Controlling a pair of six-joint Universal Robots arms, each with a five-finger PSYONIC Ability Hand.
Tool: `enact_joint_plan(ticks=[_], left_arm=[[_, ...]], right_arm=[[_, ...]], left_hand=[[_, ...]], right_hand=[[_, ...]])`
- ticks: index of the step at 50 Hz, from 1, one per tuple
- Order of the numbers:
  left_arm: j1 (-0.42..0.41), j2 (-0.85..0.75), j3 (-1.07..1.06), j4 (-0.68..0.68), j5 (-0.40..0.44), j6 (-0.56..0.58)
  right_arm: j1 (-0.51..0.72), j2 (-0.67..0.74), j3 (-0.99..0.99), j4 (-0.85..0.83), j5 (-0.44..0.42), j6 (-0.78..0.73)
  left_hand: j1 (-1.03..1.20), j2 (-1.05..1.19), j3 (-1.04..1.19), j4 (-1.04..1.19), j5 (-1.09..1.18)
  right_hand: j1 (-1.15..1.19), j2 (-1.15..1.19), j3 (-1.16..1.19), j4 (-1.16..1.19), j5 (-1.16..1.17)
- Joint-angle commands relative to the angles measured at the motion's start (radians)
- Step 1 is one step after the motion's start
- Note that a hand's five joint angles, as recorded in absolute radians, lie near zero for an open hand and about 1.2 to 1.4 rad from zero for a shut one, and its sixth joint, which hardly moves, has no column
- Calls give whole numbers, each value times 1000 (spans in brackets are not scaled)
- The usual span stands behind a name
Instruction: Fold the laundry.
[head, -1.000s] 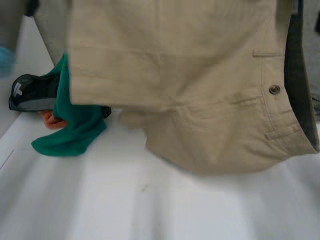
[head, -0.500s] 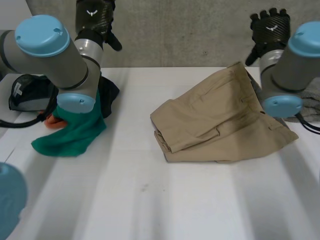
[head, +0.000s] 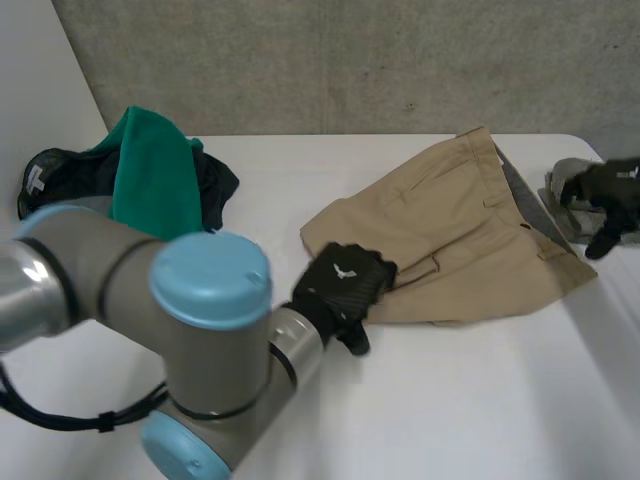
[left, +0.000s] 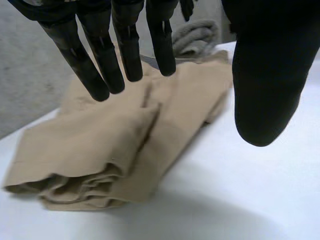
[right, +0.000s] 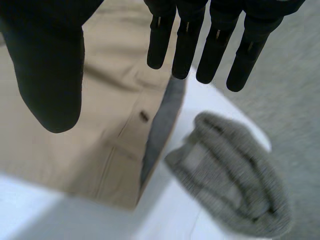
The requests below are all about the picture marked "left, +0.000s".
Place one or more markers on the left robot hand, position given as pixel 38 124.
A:
pixel 267 75

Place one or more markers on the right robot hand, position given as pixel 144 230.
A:
pixel 187 8

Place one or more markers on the grey towel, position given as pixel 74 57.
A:
pixel 193 36

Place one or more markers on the beige shorts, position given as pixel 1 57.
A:
pixel 105 140

